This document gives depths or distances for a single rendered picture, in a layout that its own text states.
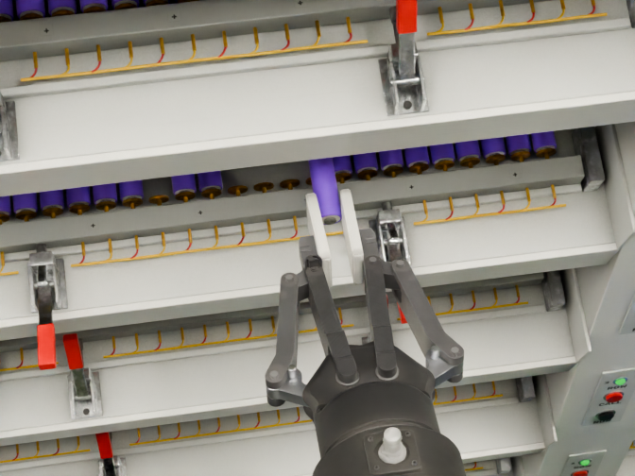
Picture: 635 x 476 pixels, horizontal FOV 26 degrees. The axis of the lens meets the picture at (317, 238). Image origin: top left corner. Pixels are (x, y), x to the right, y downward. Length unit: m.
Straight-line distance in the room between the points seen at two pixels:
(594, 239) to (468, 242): 0.10
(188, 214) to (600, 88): 0.33
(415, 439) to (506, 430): 0.66
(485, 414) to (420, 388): 0.59
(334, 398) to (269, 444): 0.59
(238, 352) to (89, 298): 0.22
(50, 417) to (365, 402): 0.48
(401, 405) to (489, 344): 0.45
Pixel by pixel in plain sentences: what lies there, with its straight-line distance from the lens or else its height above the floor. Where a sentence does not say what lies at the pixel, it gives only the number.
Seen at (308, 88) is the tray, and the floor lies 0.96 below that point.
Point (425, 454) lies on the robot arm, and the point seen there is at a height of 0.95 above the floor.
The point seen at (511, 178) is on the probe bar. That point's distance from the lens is 1.08.
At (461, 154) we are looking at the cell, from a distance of 1.09.
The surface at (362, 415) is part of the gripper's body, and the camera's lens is 0.82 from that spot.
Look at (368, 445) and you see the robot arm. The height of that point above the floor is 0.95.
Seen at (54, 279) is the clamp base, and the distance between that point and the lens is 1.05.
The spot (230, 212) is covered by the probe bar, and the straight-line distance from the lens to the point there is 1.06.
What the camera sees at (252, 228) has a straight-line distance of 1.07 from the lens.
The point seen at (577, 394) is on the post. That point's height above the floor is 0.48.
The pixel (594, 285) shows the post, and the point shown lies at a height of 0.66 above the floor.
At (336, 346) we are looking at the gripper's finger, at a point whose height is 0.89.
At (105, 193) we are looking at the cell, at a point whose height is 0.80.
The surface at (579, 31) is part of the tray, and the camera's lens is 0.94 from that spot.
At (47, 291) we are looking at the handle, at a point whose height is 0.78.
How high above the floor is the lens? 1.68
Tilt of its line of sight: 59 degrees down
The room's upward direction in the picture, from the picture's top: straight up
